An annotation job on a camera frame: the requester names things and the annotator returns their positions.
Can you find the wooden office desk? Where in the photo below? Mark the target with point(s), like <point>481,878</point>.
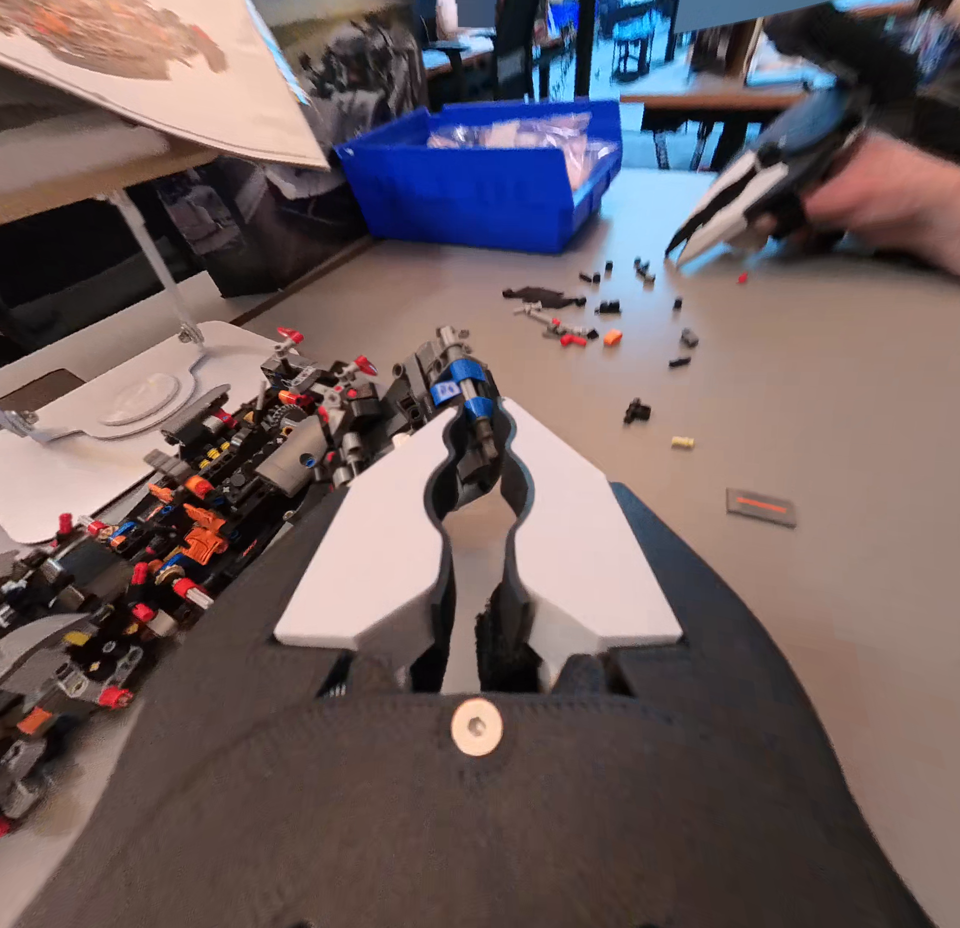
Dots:
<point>712,101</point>

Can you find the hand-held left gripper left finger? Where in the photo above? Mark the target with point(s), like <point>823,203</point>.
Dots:
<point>367,568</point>

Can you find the white metal book stand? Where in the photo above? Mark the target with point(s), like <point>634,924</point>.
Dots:
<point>45,485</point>

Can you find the black lego wing panels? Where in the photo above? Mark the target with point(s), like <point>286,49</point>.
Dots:
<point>544,296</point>

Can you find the dark printed lego box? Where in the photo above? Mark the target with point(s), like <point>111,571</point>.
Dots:
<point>360,65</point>

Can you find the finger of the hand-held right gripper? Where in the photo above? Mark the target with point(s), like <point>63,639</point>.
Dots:
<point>720,196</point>
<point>731,226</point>

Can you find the large lego vehicle chassis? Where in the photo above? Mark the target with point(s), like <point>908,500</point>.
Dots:
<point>225,493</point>

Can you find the dark grey tile orange stripe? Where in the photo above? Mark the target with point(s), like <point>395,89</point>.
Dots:
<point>757,515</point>

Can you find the lego instruction booklet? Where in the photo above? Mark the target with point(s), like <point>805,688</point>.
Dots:
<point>247,110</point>

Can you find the scattered small black lego pieces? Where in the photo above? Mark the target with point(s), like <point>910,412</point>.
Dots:
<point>637,412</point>

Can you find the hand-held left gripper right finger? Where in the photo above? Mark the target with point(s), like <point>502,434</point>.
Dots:
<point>592,568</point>

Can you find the blue plastic bin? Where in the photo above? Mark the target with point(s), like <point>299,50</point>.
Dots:
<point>465,192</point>

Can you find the lego sub-assembly with blue parts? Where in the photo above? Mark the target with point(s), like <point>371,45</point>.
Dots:
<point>461,388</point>

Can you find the grey and red lego rods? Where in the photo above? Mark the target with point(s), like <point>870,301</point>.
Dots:
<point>555,326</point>

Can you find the person's right hand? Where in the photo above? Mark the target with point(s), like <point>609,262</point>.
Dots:
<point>885,200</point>

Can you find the clear plastic parts bags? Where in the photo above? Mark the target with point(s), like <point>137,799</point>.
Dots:
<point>510,136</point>

